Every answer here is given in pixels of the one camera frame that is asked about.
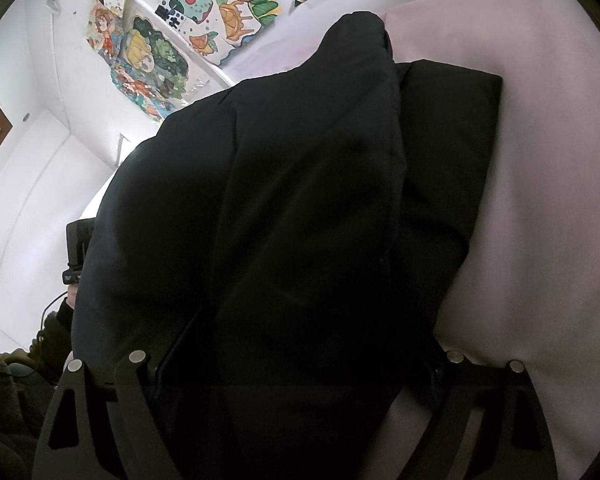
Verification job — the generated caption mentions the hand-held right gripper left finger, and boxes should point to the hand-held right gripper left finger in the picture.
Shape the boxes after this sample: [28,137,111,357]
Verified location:
[32,310,206,480]

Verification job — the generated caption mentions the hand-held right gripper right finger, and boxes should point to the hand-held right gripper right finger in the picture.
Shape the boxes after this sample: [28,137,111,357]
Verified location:
[420,340,559,480]

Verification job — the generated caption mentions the black padded jacket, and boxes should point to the black padded jacket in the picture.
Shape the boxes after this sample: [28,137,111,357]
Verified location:
[70,10,504,480]

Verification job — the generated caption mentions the person's left forearm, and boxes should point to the person's left forearm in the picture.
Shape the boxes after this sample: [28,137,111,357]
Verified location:
[27,287,81,378]

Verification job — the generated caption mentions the person's dark clothing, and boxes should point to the person's dark clothing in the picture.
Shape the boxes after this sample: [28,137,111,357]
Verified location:
[0,344,48,480]

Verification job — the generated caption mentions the pink bedsheet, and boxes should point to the pink bedsheet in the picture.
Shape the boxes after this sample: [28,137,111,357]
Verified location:
[260,0,600,480]

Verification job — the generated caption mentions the black cable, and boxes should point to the black cable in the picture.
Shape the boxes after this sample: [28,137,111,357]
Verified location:
[7,295,70,380]

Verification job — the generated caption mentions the cartoon figure wall poster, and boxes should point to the cartoon figure wall poster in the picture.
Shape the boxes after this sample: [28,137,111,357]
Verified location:
[86,2,212,122]

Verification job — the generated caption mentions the fruit drink wall poster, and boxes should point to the fruit drink wall poster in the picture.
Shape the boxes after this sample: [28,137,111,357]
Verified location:
[130,0,284,69]

